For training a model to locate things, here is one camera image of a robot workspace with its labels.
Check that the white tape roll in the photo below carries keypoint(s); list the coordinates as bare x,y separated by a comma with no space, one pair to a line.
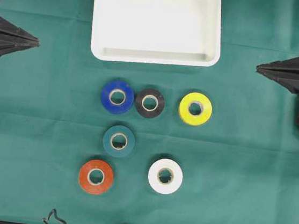
165,176

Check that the black tape roll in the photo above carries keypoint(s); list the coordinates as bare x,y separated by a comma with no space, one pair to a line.
149,103

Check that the yellow tape roll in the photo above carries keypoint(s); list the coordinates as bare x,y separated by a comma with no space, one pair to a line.
195,109

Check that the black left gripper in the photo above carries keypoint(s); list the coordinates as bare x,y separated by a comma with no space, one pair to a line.
23,40

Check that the blue tape roll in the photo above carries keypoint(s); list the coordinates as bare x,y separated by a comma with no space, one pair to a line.
117,97

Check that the orange red tape roll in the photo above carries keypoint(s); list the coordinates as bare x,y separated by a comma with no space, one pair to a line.
96,177

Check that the white plastic tray case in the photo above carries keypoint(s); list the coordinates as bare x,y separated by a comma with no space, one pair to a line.
181,32

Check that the teal green tape roll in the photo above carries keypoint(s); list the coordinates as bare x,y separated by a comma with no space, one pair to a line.
118,141

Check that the green table cloth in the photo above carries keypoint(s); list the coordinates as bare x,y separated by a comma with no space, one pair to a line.
240,167

